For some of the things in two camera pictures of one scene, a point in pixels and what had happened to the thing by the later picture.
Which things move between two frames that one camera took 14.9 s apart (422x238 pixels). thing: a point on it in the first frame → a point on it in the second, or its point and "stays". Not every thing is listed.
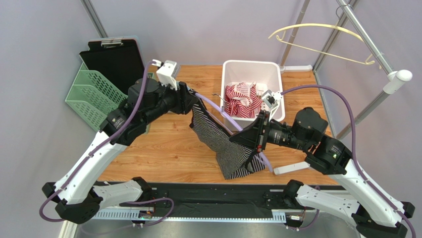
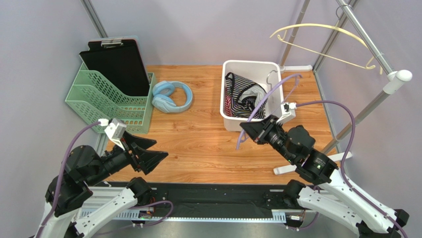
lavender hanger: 223,113 → 242,137
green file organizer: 92,96 stays
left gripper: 184,99 → 148,159
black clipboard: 119,59 stays
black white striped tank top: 235,158 → 242,97
